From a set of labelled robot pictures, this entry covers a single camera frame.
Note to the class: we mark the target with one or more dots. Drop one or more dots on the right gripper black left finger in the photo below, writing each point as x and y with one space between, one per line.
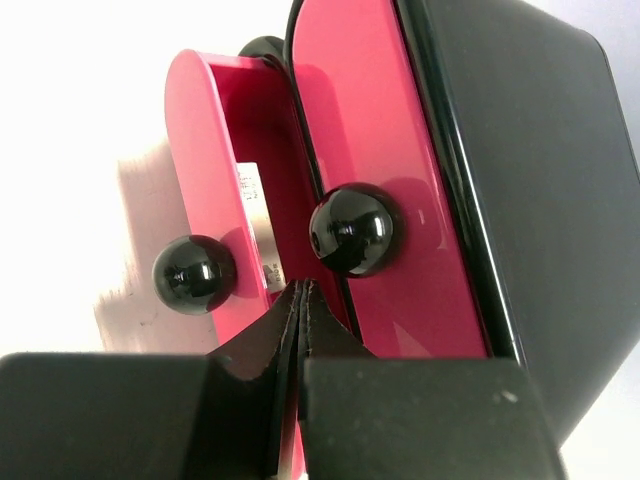
228 414

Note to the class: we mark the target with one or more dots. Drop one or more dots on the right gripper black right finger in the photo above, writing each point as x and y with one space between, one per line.
365 417

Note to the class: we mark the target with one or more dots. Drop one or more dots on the black drawer cabinet pink drawers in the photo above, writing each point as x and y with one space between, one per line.
456 177

